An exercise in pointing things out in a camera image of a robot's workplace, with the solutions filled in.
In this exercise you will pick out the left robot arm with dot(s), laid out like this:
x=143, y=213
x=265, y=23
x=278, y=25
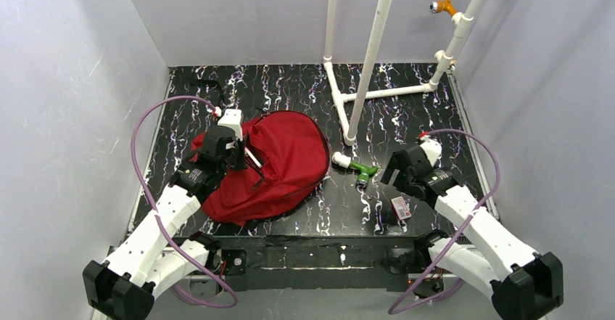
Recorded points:
x=129, y=280

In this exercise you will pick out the red student backpack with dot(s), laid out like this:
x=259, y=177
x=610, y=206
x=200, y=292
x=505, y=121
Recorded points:
x=295, y=155

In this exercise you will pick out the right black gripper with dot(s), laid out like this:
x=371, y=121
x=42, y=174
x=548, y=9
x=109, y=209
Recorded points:
x=393, y=170

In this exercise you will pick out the white pen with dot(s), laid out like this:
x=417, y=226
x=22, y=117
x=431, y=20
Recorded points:
x=252, y=158

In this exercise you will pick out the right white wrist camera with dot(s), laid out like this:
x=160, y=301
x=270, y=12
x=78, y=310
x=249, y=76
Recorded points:
x=431, y=148

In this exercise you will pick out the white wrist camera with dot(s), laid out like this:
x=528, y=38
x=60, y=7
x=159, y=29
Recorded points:
x=230, y=118
x=431, y=148

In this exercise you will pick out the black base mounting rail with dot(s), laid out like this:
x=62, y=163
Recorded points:
x=309, y=263

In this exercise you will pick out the small red white card box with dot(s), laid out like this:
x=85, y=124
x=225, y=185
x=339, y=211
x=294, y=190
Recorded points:
x=400, y=208

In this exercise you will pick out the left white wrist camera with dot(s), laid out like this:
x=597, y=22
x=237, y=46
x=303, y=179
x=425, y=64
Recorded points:
x=230, y=118

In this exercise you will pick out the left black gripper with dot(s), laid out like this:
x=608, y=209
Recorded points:
x=238, y=152

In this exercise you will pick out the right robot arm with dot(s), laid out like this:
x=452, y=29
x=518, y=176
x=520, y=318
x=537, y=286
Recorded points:
x=520, y=282

